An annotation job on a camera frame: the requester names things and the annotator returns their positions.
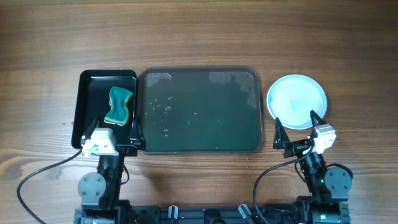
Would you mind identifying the small black water tray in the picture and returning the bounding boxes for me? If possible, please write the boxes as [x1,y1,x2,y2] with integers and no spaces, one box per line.
[71,70,137,149]

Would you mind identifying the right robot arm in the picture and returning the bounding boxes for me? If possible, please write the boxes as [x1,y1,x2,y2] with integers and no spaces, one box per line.
[264,110,353,223]

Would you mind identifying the left black cable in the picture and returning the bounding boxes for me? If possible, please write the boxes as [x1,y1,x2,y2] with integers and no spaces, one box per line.
[16,149,84,224]

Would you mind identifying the large black serving tray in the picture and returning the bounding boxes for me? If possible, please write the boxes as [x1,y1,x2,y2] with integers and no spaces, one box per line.
[137,67,264,153]

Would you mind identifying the green yellow sponge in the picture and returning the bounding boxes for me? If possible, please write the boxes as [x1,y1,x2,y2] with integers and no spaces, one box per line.
[104,86,134,126]

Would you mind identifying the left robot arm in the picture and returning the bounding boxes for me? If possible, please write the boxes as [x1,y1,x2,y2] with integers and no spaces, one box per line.
[73,116,146,223]

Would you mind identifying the right black cable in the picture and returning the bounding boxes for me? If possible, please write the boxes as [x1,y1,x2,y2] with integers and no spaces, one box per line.
[252,144,315,224]

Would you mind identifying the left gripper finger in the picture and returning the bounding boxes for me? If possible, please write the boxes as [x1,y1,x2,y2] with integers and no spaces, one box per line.
[129,115,145,142]
[82,116,100,139]

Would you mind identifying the white plate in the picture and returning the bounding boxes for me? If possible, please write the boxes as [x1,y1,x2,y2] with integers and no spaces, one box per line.
[266,74,328,129]

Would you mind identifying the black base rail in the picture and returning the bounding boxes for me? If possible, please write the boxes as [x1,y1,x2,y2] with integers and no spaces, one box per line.
[73,203,351,224]

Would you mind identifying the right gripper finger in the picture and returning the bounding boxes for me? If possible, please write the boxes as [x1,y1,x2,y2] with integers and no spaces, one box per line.
[310,110,326,127]
[273,118,290,148]

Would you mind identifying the black cable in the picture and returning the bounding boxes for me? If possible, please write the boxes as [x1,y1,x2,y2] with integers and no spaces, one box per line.
[252,144,315,224]
[16,149,84,224]

